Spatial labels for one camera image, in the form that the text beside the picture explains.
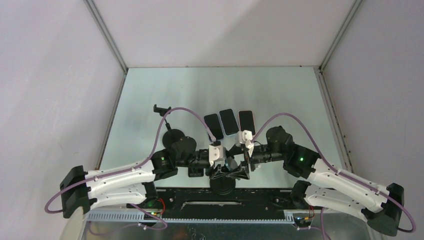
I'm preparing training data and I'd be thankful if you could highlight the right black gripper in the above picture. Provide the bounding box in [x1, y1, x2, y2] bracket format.
[224, 145, 284, 181]

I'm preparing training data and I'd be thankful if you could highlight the black gooseneck phone stand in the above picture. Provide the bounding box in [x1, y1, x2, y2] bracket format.
[209, 177, 236, 196]

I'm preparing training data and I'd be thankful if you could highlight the light blue phone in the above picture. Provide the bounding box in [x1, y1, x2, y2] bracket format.
[219, 108, 240, 136]

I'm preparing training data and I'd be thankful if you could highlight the pink phone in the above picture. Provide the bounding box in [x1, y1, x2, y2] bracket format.
[238, 110, 256, 135]

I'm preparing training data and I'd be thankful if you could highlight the black round-base phone stand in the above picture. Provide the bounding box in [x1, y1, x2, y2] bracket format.
[153, 104, 185, 149]

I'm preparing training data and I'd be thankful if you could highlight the teal phone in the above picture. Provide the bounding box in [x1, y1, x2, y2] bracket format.
[225, 156, 238, 171]

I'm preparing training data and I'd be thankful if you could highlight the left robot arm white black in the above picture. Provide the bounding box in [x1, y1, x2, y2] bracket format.
[59, 136, 227, 219]

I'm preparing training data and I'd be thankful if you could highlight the black folding phone stand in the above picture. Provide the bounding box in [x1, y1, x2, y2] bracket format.
[187, 167, 205, 178]

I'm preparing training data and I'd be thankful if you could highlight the left controller board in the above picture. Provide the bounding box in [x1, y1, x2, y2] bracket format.
[143, 214, 160, 221]

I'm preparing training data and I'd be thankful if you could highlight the controller board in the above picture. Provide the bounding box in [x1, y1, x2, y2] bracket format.
[143, 214, 160, 221]
[294, 217, 312, 229]

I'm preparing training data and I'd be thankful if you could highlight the right controller board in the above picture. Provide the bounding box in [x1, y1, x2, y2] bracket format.
[294, 217, 312, 229]

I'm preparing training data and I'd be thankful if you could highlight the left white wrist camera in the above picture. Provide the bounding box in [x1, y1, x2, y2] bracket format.
[208, 145, 227, 166]

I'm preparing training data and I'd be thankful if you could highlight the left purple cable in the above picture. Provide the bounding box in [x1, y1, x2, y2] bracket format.
[44, 106, 221, 215]

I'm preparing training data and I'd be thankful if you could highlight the grey slotted cable duct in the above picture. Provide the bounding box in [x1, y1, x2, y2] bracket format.
[86, 210, 295, 224]

